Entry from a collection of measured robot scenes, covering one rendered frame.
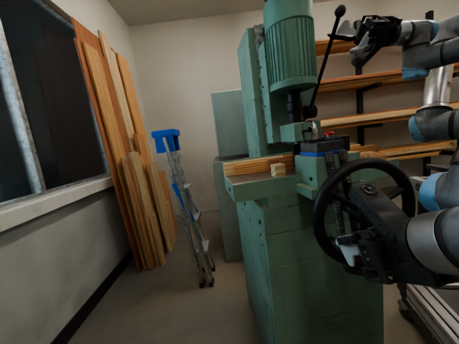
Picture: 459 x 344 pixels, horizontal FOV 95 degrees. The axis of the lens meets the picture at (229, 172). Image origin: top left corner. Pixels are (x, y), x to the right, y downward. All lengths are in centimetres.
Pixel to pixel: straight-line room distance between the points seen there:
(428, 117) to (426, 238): 93
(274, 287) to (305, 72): 76
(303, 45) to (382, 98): 313
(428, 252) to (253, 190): 46
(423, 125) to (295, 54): 65
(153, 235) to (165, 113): 182
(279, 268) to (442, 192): 52
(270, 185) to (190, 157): 255
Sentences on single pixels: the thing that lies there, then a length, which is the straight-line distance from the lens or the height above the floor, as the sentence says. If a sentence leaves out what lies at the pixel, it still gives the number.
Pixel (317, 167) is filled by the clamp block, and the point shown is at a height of 93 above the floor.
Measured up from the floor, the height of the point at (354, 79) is 155.
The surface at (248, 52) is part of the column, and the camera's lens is 110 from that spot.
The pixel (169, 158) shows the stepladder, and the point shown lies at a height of 97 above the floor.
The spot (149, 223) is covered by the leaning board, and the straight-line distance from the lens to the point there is 202.
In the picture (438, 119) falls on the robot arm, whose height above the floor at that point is 101.
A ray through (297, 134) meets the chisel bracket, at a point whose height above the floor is 103.
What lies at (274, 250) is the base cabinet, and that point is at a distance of 78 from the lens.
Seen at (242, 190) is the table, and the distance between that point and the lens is 67.
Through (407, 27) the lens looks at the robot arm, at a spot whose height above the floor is 133.
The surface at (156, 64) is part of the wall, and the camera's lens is 342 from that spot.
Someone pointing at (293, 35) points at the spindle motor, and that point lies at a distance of 88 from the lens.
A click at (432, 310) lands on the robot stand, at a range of 136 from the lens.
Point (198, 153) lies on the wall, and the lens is 316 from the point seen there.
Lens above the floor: 104
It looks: 9 degrees down
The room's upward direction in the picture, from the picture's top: 7 degrees counter-clockwise
